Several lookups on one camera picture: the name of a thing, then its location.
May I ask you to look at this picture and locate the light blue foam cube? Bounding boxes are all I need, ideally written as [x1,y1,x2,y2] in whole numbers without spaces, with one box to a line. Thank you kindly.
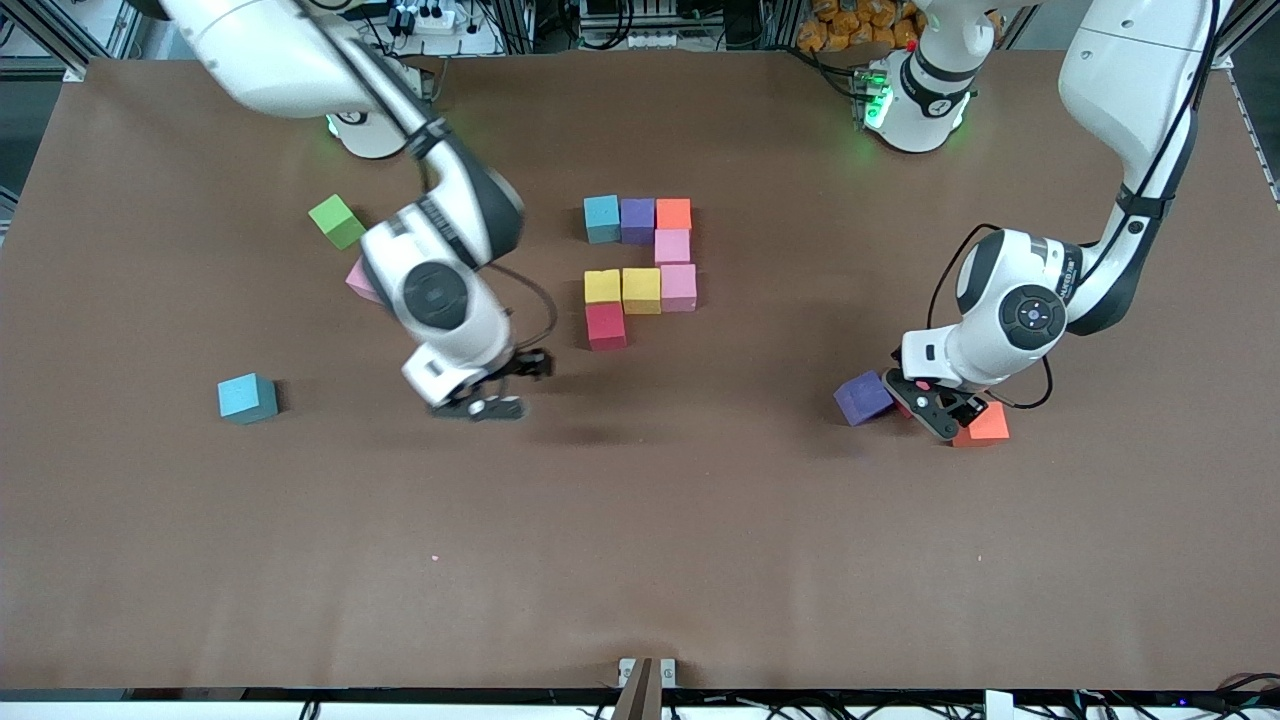
[584,195,622,245]
[217,373,279,425]

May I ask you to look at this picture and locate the purple foam cube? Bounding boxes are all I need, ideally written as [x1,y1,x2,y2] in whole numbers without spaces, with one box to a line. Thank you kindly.
[834,369,895,427]
[620,198,658,247]

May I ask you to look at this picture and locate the paper table cover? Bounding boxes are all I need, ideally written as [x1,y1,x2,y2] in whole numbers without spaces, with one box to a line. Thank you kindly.
[0,45,1280,693]

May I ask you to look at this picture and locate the green foam cube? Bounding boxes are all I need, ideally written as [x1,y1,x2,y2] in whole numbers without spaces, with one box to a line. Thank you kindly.
[308,194,368,251]

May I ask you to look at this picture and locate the electronics rack unit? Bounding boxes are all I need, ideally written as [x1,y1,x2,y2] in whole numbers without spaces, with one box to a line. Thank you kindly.
[578,0,683,51]

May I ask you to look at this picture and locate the white power strip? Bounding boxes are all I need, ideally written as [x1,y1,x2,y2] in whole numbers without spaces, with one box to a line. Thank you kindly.
[385,3,459,36]

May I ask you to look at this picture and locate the bag of orange items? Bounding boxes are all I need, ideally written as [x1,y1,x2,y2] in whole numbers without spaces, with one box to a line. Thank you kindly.
[797,0,926,53]

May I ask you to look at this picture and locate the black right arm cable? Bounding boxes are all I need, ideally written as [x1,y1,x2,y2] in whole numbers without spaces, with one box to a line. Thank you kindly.
[290,0,559,353]

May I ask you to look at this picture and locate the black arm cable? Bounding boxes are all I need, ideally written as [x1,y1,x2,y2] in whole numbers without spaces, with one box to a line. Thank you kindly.
[927,0,1223,411]
[290,0,559,353]

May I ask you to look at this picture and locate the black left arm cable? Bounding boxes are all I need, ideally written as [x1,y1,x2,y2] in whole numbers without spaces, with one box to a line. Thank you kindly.
[927,0,1223,411]

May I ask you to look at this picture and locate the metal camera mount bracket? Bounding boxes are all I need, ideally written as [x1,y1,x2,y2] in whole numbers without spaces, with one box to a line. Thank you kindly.
[617,656,678,720]

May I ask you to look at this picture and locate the aluminium frame profile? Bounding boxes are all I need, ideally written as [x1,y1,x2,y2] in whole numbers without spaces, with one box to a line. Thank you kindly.
[1210,0,1280,71]
[0,0,86,83]

